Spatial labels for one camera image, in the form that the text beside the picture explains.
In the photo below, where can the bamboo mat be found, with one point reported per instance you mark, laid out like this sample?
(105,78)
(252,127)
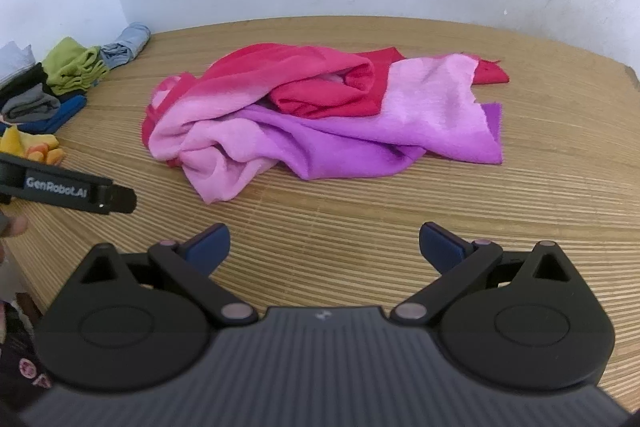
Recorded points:
(350,217)

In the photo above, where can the grey cloth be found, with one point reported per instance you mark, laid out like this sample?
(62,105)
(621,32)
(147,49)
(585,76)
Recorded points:
(30,107)

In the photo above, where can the white cloth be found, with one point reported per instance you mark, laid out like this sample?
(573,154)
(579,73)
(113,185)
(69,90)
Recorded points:
(12,59)

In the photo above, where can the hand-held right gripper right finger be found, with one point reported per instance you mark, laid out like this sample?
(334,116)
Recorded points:
(440,249)

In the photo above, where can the dark floral clothing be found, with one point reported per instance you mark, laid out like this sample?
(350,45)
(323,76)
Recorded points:
(20,357)

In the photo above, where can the black cloth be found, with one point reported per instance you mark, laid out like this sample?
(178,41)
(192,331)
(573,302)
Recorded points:
(25,82)

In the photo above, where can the yellow cloth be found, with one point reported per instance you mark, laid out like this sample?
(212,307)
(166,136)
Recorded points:
(12,141)

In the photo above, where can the light blue cloth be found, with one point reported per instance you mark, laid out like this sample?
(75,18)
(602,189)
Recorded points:
(125,44)

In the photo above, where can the person's left hand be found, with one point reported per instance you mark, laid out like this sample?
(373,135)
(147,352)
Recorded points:
(17,225)

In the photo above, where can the green cloth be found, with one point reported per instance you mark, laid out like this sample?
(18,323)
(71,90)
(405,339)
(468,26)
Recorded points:
(70,64)

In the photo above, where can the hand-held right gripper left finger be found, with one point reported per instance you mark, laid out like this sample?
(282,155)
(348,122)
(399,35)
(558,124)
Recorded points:
(207,247)

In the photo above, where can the pink purple gradient fleece cloth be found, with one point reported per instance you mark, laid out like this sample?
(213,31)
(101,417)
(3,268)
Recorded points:
(325,132)

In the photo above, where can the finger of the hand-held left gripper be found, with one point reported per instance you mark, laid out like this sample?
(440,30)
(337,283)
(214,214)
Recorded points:
(117,200)

